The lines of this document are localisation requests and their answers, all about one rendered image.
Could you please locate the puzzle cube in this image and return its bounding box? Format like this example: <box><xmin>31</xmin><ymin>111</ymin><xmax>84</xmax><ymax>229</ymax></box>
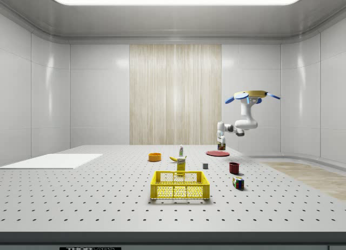
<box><xmin>232</xmin><ymin>176</ymin><xmax>245</xmax><ymax>191</ymax></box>

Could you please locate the white board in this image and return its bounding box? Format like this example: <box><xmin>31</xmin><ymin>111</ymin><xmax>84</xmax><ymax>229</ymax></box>
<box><xmin>0</xmin><ymin>153</ymin><xmax>104</xmax><ymax>170</ymax></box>

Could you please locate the red plate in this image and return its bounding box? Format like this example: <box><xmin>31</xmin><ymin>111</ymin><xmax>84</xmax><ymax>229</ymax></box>
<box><xmin>205</xmin><ymin>150</ymin><xmax>230</xmax><ymax>158</ymax></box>

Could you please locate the yellow basket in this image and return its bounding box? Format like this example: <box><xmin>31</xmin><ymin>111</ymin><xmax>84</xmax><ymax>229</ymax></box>
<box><xmin>150</xmin><ymin>170</ymin><xmax>211</xmax><ymax>201</ymax></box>

